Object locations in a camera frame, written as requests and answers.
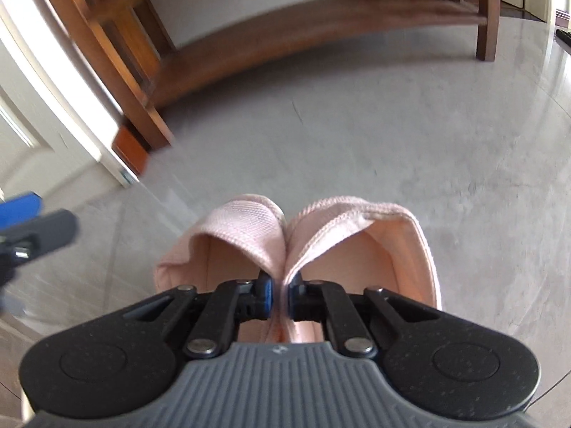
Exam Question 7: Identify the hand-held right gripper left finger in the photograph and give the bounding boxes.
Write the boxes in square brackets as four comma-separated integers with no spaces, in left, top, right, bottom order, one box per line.
[125,275,274,360]

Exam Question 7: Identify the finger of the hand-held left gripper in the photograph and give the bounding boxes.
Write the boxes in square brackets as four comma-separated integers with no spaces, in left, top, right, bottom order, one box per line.
[0,210,80,262]
[0,192,45,233]

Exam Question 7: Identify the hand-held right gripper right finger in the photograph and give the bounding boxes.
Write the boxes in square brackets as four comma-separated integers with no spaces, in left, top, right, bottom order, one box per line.
[285,275,440,358]

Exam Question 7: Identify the wooden shoe rack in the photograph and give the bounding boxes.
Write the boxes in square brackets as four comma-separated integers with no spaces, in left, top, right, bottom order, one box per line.
[27,0,502,175]

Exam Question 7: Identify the white panelled door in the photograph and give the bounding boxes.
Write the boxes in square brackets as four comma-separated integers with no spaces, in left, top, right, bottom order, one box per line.
[0,0,140,197]

